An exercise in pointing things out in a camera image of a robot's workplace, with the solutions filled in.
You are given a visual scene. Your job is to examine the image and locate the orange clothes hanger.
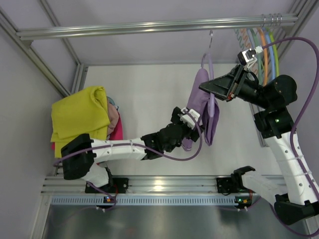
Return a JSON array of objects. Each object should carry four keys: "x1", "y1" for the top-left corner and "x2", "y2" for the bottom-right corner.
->
[{"x1": 240, "y1": 14, "x2": 270, "y2": 85}]

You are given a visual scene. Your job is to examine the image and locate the yellow trousers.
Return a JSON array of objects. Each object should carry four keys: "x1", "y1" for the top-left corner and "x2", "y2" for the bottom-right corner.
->
[{"x1": 51, "y1": 86, "x2": 110, "y2": 149}]

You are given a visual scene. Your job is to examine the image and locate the pink cloth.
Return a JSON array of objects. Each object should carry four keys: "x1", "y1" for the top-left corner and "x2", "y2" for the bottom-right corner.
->
[{"x1": 107, "y1": 102, "x2": 119, "y2": 135}]

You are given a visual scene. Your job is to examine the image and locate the aluminium hanging rail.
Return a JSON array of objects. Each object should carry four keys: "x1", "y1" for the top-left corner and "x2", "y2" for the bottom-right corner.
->
[{"x1": 16, "y1": 13, "x2": 298, "y2": 40}]

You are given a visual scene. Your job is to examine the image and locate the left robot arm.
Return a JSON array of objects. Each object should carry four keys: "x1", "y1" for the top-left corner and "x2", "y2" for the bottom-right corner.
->
[{"x1": 59, "y1": 107, "x2": 202, "y2": 188}]

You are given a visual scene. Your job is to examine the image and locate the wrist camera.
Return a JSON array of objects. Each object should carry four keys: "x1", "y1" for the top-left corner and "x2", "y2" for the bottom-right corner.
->
[
  {"x1": 179, "y1": 108, "x2": 201, "y2": 129},
  {"x1": 237, "y1": 45, "x2": 263, "y2": 69}
]

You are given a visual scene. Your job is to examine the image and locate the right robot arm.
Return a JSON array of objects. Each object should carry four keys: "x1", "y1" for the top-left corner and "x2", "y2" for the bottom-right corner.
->
[{"x1": 199, "y1": 65, "x2": 319, "y2": 225}]

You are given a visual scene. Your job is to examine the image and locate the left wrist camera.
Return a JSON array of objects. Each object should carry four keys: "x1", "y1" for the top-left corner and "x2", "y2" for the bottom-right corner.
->
[{"x1": 179, "y1": 108, "x2": 201, "y2": 129}]

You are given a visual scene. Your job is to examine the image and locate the purple clothes hanger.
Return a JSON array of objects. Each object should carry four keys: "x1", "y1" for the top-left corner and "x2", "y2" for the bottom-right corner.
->
[{"x1": 201, "y1": 29, "x2": 215, "y2": 117}]

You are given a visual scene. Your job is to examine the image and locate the magenta cloth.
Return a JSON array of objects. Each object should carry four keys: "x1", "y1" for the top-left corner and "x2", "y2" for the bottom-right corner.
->
[{"x1": 51, "y1": 115, "x2": 123, "y2": 158}]

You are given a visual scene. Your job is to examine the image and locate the slotted cable duct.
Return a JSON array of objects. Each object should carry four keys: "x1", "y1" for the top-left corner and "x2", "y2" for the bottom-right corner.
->
[{"x1": 50, "y1": 195, "x2": 248, "y2": 206}]

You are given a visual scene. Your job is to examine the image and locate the purple trousers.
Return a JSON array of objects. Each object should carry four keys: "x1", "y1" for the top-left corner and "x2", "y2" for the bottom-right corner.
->
[{"x1": 186, "y1": 68, "x2": 220, "y2": 146}]

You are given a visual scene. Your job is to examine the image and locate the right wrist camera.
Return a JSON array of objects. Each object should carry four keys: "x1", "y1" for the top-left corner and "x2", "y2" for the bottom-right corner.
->
[{"x1": 237, "y1": 45, "x2": 263, "y2": 69}]

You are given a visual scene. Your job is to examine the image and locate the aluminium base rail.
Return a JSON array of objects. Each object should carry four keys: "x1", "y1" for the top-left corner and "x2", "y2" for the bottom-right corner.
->
[{"x1": 41, "y1": 175, "x2": 231, "y2": 196}]

